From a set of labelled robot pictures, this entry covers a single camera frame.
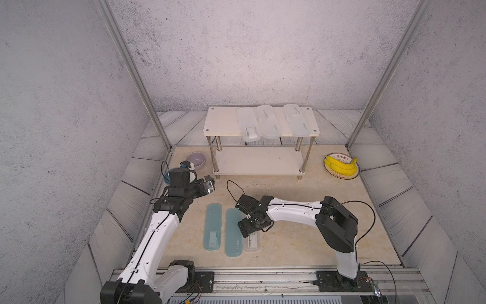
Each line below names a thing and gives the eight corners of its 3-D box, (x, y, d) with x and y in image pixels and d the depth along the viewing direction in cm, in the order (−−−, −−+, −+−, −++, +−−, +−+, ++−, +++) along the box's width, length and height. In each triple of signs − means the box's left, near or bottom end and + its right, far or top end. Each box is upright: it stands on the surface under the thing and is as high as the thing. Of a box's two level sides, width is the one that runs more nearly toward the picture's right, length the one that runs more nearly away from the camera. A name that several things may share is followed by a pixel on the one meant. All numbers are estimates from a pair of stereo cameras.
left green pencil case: (200, 250, 83) (199, 249, 82) (207, 205, 97) (207, 203, 96) (220, 250, 83) (219, 249, 82) (224, 205, 97) (224, 203, 96)
